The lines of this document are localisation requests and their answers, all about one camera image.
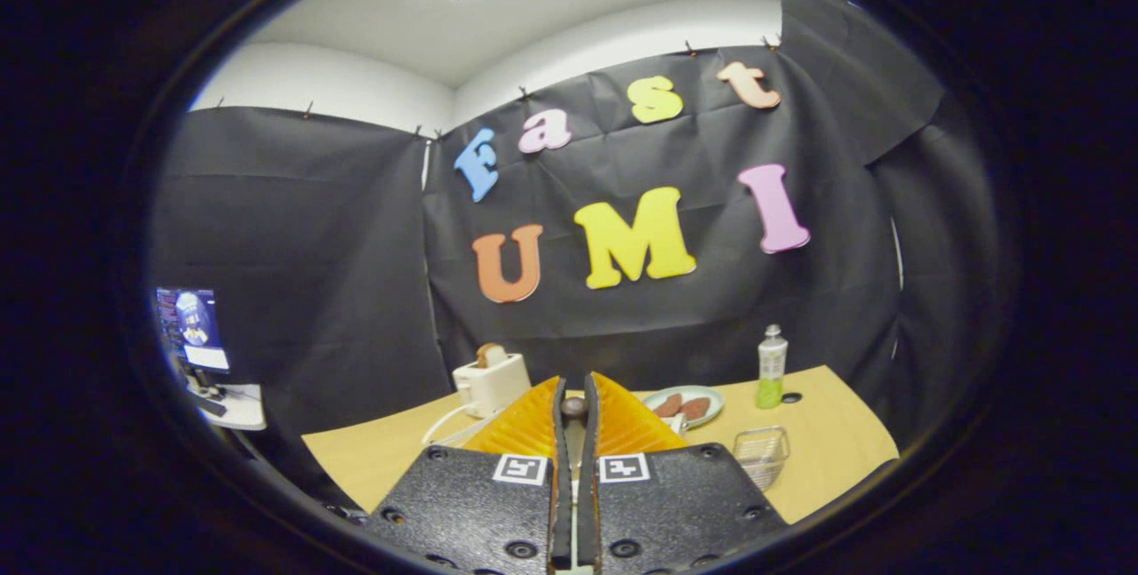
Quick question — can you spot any white wire dish rack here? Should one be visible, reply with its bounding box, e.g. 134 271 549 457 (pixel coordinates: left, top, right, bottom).
421 402 687 449

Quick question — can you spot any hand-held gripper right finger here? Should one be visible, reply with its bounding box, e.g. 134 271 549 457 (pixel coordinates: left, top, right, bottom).
578 371 790 574

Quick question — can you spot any green drink bottle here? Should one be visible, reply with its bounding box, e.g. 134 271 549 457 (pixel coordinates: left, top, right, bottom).
756 324 789 410

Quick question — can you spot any pale green plate with meat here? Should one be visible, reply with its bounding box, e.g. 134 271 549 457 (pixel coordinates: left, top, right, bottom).
642 385 725 429

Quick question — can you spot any white side desk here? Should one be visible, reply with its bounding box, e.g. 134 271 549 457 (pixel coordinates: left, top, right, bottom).
197 384 268 431

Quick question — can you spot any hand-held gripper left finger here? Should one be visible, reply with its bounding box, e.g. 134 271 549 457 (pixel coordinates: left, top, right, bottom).
365 377 572 574

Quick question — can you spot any computer monitor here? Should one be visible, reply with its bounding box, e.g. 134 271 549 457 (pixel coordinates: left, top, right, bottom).
156 288 230 371

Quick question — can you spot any black backdrop cloth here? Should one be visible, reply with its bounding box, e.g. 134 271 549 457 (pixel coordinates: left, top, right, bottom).
147 0 1010 505

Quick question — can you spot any white toaster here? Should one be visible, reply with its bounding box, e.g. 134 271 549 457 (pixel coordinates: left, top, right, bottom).
452 353 533 420

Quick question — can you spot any metal wire basket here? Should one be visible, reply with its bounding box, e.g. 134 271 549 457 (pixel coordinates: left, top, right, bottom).
733 426 791 492

